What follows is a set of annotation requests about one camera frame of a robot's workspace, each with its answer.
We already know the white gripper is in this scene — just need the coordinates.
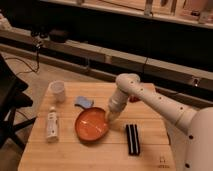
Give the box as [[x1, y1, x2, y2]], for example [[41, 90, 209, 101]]
[[107, 89, 129, 122]]

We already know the orange ceramic bowl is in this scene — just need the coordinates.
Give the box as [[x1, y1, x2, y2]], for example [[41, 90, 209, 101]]
[[75, 107, 109, 142]]

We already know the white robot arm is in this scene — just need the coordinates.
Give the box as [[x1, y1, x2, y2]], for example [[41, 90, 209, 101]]
[[107, 73, 213, 171]]

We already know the small red object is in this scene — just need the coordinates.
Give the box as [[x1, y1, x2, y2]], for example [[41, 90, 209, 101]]
[[129, 97, 139, 103]]

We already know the black and white striped block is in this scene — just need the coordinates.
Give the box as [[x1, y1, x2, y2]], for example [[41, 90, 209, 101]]
[[126, 124, 140, 156]]

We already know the blue sponge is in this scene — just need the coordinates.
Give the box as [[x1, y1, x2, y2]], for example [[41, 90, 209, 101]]
[[74, 96, 94, 109]]

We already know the white plastic cup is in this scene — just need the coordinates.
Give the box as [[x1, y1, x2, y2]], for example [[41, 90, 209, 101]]
[[50, 80, 66, 102]]

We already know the white tube bottle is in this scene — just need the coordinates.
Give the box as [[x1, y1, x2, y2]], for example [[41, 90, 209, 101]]
[[46, 107, 59, 143]]

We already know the black power adapter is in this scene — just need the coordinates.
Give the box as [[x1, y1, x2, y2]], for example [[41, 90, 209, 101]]
[[49, 29, 68, 43]]

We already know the black office chair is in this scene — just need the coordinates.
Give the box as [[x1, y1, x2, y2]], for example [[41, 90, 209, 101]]
[[0, 54, 36, 150]]

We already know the black cable on floor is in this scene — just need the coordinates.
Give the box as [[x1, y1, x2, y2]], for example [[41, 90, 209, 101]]
[[3, 39, 44, 76]]

